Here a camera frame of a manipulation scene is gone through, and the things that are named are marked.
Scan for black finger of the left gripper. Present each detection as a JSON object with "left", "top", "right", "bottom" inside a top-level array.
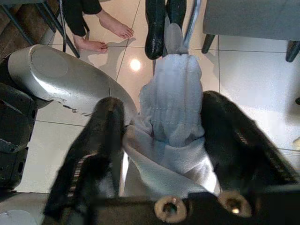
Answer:
[
  {"left": 166, "top": 0, "right": 188, "bottom": 36},
  {"left": 144, "top": 0, "right": 166, "bottom": 60}
]

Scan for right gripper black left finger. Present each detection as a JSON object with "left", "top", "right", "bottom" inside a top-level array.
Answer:
[{"left": 44, "top": 97, "right": 128, "bottom": 221}]

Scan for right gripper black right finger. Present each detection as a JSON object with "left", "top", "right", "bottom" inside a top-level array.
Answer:
[{"left": 201, "top": 90, "right": 298, "bottom": 195}]

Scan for light grey plastic hanger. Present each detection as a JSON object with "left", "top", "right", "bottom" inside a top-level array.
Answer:
[{"left": 164, "top": 0, "right": 203, "bottom": 56}]

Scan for white knit garment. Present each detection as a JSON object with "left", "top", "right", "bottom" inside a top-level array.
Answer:
[{"left": 121, "top": 51, "right": 222, "bottom": 200}]

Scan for grey fabric ottoman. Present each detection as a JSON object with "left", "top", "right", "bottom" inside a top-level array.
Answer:
[{"left": 202, "top": 0, "right": 300, "bottom": 63}]

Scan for silver robot left leg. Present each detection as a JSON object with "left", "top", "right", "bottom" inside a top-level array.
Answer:
[{"left": 6, "top": 44, "right": 139, "bottom": 118}]

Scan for person legs black trousers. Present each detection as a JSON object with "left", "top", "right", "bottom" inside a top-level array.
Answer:
[{"left": 62, "top": 0, "right": 135, "bottom": 54}]

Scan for dark wooden sideboard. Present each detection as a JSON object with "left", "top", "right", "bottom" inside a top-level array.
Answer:
[{"left": 0, "top": 0, "right": 60, "bottom": 61}]

